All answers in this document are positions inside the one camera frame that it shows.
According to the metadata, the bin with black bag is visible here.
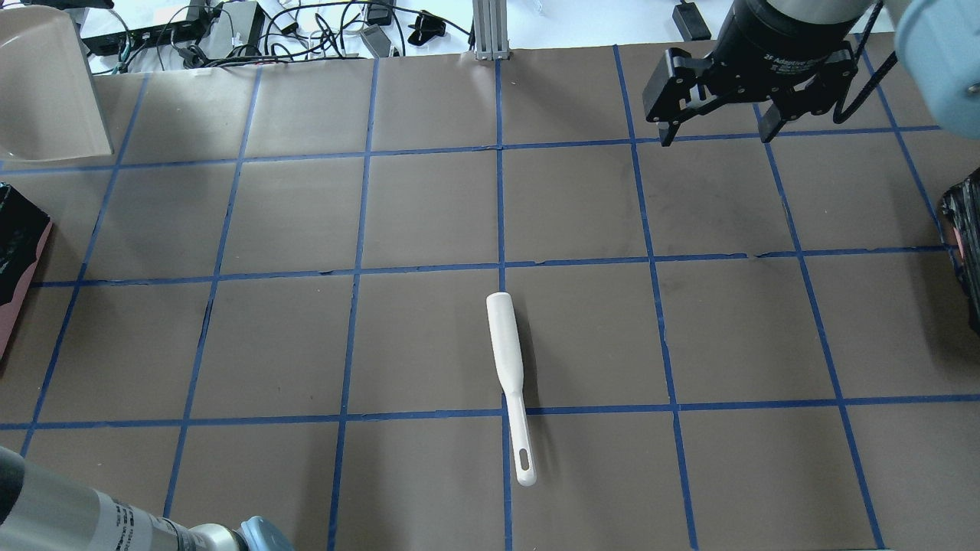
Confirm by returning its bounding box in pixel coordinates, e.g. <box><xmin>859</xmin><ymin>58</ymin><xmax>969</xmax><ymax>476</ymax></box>
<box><xmin>938</xmin><ymin>170</ymin><xmax>979</xmax><ymax>334</ymax></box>
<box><xmin>1</xmin><ymin>182</ymin><xmax>53</xmax><ymax>355</ymax></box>

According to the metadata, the black dustpan-side gripper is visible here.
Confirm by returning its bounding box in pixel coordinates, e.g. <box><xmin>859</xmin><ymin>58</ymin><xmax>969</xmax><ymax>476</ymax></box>
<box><xmin>642</xmin><ymin>1</ymin><xmax>871</xmax><ymax>147</ymax></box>

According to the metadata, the black power adapter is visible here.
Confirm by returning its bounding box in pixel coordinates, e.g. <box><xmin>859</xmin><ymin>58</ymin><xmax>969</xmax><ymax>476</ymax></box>
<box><xmin>671</xmin><ymin>1</ymin><xmax>713</xmax><ymax>42</ymax></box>

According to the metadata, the aluminium frame post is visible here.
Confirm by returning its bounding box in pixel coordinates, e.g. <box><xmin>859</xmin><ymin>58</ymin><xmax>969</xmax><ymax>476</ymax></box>
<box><xmin>470</xmin><ymin>0</ymin><xmax>511</xmax><ymax>60</ymax></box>

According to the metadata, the beige plastic dustpan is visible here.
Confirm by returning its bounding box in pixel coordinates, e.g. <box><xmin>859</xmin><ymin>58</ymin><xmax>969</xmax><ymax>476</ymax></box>
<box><xmin>1</xmin><ymin>5</ymin><xmax>113</xmax><ymax>163</ymax></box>

